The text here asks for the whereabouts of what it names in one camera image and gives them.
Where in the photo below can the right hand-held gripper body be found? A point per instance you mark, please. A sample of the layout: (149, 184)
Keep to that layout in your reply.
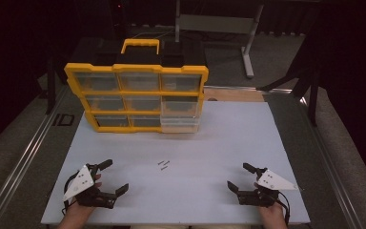
(273, 182)

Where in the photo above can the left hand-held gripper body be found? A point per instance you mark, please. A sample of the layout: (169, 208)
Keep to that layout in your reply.
(82, 183)

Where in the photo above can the small dark screw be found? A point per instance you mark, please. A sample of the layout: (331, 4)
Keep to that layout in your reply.
(164, 168)
(166, 163)
(160, 162)

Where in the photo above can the clear plastic drawer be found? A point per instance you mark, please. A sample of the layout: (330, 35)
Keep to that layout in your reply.
(179, 124)

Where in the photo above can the person's left hand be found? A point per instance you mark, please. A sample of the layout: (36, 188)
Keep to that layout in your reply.
(77, 213)

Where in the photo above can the person's right hand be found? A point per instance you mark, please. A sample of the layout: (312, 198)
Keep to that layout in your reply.
(272, 214)

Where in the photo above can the wooden board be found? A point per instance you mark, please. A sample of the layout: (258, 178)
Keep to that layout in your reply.
(235, 95)

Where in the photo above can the grid of clear drawers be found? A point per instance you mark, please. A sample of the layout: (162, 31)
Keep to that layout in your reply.
(139, 82)

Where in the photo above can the black metal stand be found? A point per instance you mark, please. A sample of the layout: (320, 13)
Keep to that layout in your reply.
(50, 89)
(313, 95)

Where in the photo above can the yellow drawer organizer cabinet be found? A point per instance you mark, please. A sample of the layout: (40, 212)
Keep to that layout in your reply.
(139, 68)

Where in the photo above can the aluminium rail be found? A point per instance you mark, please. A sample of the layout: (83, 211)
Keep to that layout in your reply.
(22, 159)
(330, 165)

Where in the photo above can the grey metal desk frame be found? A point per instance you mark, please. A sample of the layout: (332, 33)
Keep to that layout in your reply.
(216, 23)

